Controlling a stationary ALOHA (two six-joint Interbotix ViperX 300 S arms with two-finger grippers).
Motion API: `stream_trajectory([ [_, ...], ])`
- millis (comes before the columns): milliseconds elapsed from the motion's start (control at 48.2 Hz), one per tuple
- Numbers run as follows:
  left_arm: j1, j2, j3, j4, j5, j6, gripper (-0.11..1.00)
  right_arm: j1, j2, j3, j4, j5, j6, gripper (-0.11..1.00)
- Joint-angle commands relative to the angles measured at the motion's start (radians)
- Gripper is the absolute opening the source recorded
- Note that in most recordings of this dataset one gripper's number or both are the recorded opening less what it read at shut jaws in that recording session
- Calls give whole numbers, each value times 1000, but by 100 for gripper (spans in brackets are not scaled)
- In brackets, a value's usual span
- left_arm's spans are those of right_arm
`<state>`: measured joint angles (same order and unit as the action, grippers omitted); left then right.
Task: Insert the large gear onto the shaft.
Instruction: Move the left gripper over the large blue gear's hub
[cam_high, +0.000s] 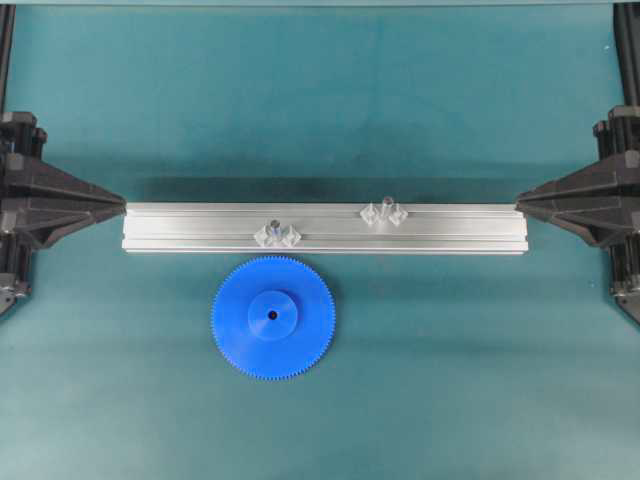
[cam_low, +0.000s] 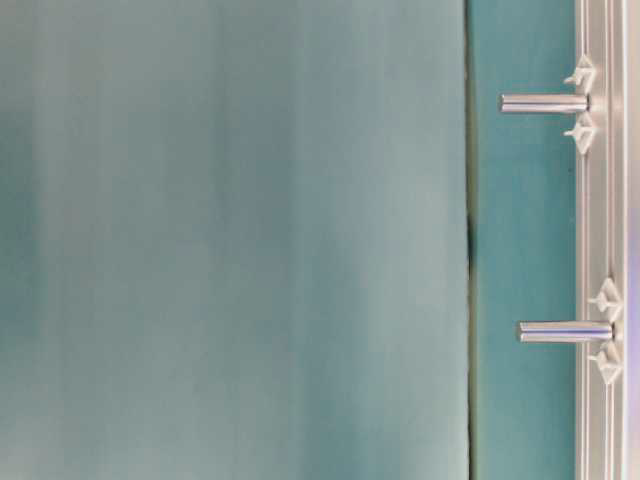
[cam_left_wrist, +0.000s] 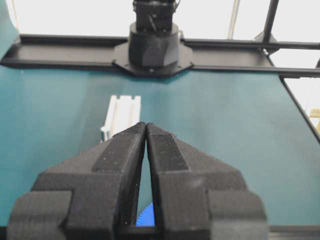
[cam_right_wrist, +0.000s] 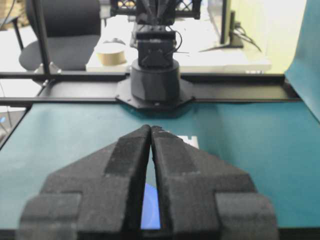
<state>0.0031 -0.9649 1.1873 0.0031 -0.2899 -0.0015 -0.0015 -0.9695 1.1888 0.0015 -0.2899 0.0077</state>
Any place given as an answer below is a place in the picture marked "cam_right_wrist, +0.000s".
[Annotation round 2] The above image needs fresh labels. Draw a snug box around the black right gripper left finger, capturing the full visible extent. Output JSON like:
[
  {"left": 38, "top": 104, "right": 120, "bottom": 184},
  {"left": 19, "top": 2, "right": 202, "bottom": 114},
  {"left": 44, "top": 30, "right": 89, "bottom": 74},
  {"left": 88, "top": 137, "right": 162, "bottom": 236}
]
[{"left": 19, "top": 125, "right": 151, "bottom": 240}]

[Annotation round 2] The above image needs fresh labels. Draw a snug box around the white table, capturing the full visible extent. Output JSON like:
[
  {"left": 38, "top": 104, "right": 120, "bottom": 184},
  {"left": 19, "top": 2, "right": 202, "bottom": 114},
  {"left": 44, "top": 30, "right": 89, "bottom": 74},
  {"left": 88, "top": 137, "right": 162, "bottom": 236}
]
[{"left": 85, "top": 15, "right": 272, "bottom": 74}]

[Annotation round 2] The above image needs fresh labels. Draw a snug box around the silver aluminium extrusion rail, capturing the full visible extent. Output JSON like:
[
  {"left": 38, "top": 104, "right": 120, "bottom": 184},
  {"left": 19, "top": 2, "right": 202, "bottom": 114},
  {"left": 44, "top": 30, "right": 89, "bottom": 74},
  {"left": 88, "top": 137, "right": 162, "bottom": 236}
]
[{"left": 178, "top": 135, "right": 199, "bottom": 149}]

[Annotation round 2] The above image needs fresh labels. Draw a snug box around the black frame rail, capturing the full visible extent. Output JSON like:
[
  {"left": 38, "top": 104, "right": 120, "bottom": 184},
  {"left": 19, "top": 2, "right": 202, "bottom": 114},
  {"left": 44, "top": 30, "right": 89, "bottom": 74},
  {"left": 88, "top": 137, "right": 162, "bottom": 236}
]
[{"left": 0, "top": 71, "right": 300, "bottom": 108}]

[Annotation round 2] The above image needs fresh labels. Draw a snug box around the black monitor stand with cables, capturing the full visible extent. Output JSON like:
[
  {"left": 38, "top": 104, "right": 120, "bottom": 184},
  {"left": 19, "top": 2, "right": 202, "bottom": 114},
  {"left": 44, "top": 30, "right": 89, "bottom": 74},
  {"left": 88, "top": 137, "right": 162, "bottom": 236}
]
[{"left": 200, "top": 0, "right": 262, "bottom": 52}]

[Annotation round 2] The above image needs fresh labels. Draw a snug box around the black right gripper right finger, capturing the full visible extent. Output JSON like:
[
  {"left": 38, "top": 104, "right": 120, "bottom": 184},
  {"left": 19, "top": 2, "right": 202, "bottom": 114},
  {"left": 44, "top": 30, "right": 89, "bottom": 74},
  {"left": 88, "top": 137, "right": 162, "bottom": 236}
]
[{"left": 151, "top": 126, "right": 278, "bottom": 240}]

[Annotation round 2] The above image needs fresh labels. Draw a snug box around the black office chair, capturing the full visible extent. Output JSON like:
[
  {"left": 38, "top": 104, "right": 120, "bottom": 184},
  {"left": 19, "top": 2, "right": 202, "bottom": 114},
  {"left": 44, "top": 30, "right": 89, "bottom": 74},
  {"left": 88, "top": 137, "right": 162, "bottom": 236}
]
[{"left": 18, "top": 0, "right": 102, "bottom": 72}]

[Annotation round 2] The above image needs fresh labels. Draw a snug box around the roll of brown tape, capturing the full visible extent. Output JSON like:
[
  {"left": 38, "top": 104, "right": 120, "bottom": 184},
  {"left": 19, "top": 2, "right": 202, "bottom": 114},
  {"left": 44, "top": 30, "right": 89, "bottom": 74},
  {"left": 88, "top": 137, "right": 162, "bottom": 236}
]
[{"left": 94, "top": 42, "right": 126, "bottom": 66}]

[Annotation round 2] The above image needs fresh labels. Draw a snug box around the large blue plastic gear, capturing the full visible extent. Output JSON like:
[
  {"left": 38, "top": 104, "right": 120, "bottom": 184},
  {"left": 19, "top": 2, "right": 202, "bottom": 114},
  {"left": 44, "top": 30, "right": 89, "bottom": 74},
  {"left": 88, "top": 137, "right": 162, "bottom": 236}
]
[{"left": 140, "top": 183, "right": 161, "bottom": 230}]

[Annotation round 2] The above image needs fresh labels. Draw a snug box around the black vertical frame post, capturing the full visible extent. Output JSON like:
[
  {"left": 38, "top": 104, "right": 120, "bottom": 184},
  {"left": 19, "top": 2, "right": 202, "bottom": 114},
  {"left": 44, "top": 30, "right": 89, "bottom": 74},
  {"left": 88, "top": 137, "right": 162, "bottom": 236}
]
[{"left": 31, "top": 0, "right": 62, "bottom": 76}]

